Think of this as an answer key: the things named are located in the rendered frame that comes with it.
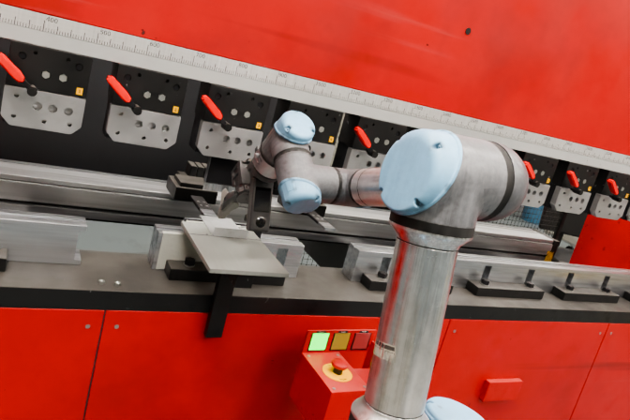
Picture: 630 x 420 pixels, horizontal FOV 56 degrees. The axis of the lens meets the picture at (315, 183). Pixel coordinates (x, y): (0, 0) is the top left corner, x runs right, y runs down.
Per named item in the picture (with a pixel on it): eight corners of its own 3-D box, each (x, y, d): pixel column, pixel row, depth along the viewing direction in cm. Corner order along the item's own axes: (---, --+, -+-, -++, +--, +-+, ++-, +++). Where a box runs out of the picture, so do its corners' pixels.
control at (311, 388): (317, 439, 130) (338, 368, 126) (288, 395, 144) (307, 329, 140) (389, 430, 140) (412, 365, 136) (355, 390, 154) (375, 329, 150)
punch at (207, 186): (203, 190, 142) (212, 153, 140) (202, 187, 144) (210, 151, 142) (242, 195, 147) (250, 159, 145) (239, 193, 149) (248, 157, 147)
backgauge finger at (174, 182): (186, 219, 147) (190, 202, 146) (165, 187, 170) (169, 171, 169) (231, 224, 153) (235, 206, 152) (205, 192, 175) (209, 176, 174)
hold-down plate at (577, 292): (562, 300, 202) (565, 292, 201) (550, 292, 206) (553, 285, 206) (617, 303, 216) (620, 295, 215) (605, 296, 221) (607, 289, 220)
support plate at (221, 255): (209, 273, 119) (210, 268, 119) (180, 224, 142) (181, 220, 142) (288, 277, 128) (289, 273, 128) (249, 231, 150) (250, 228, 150)
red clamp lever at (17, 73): (0, 51, 109) (39, 92, 114) (1, 49, 112) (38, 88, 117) (-8, 57, 108) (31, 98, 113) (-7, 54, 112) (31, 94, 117)
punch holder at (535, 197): (508, 202, 182) (526, 152, 178) (490, 194, 189) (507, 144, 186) (542, 208, 189) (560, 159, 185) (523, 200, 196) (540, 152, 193)
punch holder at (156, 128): (104, 140, 125) (118, 63, 122) (100, 130, 133) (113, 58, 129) (173, 150, 132) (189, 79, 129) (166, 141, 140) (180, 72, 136)
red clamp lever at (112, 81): (112, 74, 118) (143, 112, 123) (110, 71, 122) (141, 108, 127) (105, 80, 118) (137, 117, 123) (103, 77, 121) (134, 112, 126)
